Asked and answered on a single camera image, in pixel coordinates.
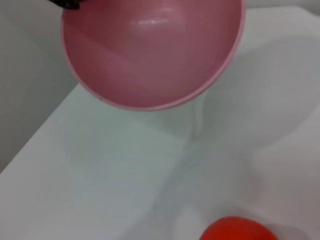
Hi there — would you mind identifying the orange toy fruit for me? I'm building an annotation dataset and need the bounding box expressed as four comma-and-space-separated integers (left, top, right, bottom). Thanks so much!
198, 215, 279, 240

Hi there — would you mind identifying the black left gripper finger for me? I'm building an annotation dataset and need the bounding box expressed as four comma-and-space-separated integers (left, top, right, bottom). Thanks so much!
51, 0, 81, 11

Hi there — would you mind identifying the pink plastic bowl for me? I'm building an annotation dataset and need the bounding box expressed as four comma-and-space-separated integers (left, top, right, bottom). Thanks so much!
61, 0, 247, 112

